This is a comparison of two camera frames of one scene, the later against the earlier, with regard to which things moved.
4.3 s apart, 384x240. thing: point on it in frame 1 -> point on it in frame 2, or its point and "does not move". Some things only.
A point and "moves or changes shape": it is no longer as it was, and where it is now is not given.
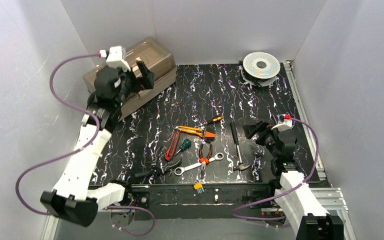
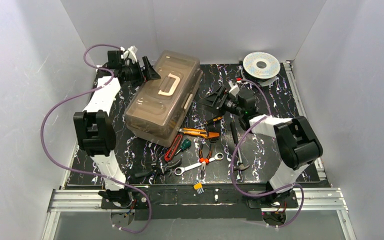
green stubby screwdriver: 186,144 does not move
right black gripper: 262,133 -> 220,99
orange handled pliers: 203,161 does not move
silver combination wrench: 179,171 does not move
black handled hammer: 241,165 does not move
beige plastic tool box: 157,60 moves or changes shape
